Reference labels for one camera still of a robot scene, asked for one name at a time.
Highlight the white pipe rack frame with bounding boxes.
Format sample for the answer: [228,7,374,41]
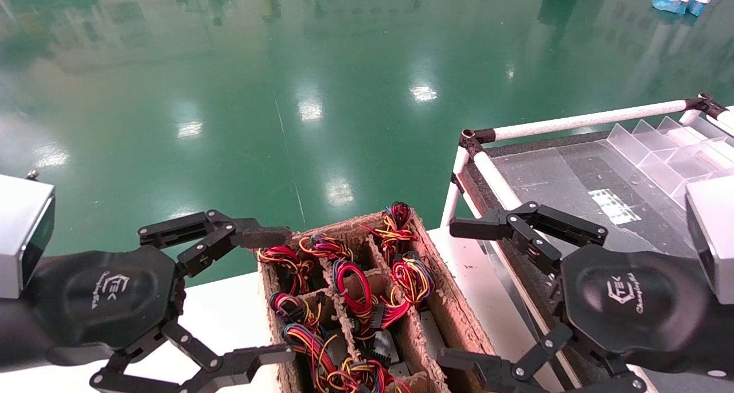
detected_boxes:
[439,93,734,393]

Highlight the bare grey power supply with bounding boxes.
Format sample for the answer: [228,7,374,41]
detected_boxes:
[367,330,402,366]

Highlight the grey power supply with wires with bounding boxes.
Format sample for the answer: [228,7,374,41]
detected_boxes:
[281,323,345,393]
[361,202,416,262]
[270,293,322,330]
[390,252,436,325]
[298,234,354,263]
[327,359,411,393]
[255,245,315,295]

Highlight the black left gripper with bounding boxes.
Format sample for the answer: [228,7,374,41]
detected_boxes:
[0,209,296,393]

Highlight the clear acrylic divider tray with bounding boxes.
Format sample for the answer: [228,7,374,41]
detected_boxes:
[490,115,734,259]

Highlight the red blue wire bundle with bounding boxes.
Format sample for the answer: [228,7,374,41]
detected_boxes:
[331,259,396,345]

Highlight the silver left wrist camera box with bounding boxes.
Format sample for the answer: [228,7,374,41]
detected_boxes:
[0,174,56,299]

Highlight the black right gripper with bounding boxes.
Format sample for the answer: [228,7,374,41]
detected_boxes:
[438,201,734,393]

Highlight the brown divided cardboard box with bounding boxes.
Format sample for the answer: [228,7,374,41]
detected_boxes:
[255,209,499,393]

